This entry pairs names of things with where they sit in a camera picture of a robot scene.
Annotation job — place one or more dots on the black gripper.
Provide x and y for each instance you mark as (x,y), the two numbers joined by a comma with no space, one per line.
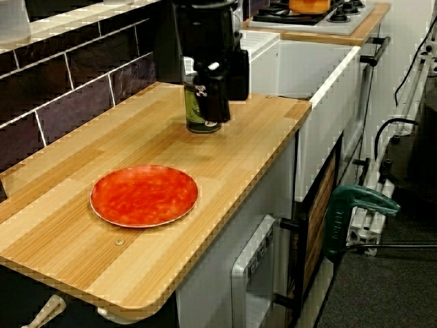
(237,75)

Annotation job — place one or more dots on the green label tin can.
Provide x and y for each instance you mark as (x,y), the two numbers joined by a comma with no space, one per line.
(190,109)

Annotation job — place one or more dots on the black burner grate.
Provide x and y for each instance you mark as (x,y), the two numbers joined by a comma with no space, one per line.
(286,17)

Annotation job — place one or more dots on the white toy sink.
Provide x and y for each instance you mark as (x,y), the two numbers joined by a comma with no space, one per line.
(327,119)

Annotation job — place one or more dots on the red round plate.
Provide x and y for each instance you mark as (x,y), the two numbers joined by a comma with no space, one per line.
(143,196)

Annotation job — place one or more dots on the orange pot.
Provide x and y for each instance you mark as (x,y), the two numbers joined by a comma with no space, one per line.
(309,6)

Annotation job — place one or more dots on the dark tile backsplash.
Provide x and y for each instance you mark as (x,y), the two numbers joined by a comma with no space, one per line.
(68,85)

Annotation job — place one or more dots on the grey toy stove top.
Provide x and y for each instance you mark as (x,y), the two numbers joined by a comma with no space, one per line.
(341,25)

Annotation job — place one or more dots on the white toy oven cabinet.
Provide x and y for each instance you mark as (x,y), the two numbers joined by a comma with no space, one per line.
(367,102)

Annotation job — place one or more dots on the black framed wooden slat door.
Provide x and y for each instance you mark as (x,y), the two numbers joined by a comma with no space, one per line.
(317,218)

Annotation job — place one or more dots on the black stove knob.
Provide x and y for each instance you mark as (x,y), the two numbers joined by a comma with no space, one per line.
(343,14)
(358,3)

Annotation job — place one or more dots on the light wooden shelf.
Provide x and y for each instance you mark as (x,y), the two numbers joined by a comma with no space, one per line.
(68,24)

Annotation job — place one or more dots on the green clamp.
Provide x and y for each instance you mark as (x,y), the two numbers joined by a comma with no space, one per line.
(341,218)

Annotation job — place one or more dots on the white dishwasher door panel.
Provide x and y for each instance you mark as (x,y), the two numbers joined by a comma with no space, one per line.
(252,273)

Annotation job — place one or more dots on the white kitchen cabinet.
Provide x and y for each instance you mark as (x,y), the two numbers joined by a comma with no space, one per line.
(205,290)

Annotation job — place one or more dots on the white container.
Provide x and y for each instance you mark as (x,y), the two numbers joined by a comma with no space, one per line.
(13,20)

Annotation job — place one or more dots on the dark vertical post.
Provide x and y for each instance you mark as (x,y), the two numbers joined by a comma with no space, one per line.
(164,51)

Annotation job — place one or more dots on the white aluminium frame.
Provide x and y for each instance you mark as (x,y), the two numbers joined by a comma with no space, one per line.
(367,235)

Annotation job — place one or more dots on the white bracket under counter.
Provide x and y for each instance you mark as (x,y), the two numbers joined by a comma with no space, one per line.
(112,316)

